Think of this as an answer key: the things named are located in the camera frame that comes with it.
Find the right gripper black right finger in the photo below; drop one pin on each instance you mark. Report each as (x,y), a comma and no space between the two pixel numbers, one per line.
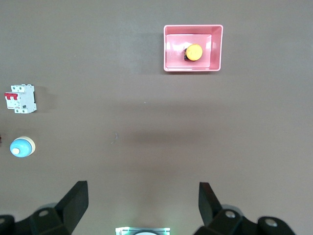
(210,208)

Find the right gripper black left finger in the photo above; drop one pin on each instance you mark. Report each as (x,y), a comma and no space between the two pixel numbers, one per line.
(71,208)

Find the yellow push button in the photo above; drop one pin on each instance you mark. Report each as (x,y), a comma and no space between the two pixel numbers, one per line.
(194,52)

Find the blue domed bell cream base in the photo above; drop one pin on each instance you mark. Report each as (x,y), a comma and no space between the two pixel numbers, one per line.
(20,145)

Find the white circuit breaker red switches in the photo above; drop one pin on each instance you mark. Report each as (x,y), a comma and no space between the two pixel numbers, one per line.
(24,98)

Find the pink plastic bin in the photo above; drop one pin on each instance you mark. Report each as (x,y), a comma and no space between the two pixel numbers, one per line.
(176,49)

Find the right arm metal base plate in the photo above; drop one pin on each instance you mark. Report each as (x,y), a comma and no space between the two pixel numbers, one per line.
(122,231)

